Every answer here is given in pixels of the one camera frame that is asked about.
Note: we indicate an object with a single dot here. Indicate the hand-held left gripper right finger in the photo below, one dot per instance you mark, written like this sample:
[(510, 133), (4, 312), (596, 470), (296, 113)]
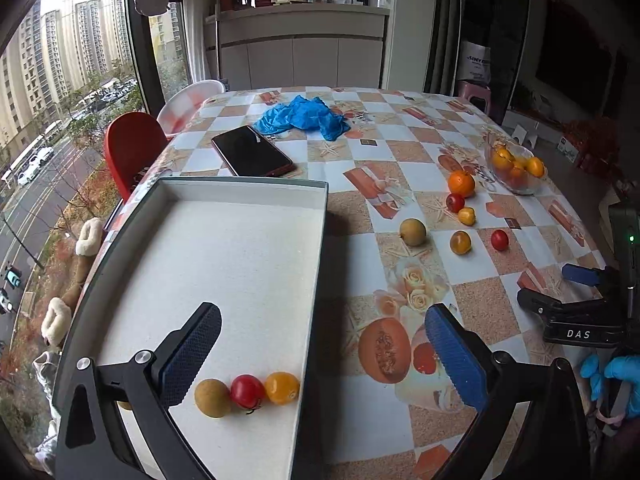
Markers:
[(455, 355)]

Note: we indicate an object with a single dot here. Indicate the black smartphone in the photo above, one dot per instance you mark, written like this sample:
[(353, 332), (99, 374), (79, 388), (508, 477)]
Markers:
[(252, 151)]

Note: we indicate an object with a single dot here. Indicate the fluffy beige slipper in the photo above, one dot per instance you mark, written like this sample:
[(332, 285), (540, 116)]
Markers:
[(90, 236), (56, 321)]

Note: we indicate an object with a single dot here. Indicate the grey tray with white inside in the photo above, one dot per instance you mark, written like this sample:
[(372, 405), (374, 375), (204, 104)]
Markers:
[(225, 260)]

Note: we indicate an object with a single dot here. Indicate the pink plastic stool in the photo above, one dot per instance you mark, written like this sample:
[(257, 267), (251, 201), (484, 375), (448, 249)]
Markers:
[(475, 92)]

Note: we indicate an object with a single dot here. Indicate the small yellow fruit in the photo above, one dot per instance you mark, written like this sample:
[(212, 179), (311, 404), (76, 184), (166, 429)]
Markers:
[(466, 216)]

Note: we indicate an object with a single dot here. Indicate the blue disposable gloves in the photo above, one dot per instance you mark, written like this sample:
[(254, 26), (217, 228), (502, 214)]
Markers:
[(302, 116)]

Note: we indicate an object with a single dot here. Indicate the white kitchen cabinet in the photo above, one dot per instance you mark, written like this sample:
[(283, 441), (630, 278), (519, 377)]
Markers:
[(300, 55)]

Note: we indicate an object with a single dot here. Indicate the person's right hand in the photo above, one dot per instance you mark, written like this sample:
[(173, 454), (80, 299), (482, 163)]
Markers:
[(617, 367)]

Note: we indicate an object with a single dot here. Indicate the small red fruit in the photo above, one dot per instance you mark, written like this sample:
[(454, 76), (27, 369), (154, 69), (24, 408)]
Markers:
[(455, 203)]

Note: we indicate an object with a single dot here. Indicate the white plastic chair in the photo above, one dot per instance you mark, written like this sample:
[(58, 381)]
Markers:
[(187, 102)]

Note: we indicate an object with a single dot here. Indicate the checkered printed tablecloth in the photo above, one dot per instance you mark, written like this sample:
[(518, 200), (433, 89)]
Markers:
[(350, 260)]

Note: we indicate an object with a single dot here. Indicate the red tomato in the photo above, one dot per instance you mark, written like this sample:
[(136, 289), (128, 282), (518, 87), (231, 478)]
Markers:
[(247, 391), (499, 239)]

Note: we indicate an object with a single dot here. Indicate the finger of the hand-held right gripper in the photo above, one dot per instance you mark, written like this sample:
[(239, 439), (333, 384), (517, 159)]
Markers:
[(580, 275), (560, 302)]

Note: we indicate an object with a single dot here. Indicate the clear glass bowl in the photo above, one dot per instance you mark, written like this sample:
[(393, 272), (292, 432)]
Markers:
[(525, 187)]

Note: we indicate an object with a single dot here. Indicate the orange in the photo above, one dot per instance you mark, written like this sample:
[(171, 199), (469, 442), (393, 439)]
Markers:
[(461, 183)]

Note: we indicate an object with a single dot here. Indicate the white cloth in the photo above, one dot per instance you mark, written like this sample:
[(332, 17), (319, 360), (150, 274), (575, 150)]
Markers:
[(45, 385)]

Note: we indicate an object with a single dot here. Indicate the brown round fruit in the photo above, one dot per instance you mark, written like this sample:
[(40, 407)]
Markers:
[(212, 397), (413, 232)]

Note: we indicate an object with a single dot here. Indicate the red plastic chair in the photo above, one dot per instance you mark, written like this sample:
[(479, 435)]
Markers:
[(132, 145)]

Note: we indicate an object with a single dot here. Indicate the white printed bag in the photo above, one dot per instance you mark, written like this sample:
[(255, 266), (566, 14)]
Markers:
[(475, 62)]

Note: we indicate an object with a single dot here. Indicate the small white stand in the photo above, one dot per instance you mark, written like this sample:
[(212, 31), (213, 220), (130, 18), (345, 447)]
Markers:
[(522, 136)]

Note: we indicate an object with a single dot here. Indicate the white box with green print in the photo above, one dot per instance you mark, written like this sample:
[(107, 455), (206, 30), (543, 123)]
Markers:
[(569, 147)]

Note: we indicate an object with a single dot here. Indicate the dark curtain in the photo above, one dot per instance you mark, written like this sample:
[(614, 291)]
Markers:
[(445, 25)]

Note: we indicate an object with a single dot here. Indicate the yellow tomato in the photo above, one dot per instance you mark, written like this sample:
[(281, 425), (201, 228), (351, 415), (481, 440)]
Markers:
[(282, 387), (460, 242)]

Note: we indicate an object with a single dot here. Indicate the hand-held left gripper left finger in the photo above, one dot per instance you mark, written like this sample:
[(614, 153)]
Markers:
[(192, 355)]

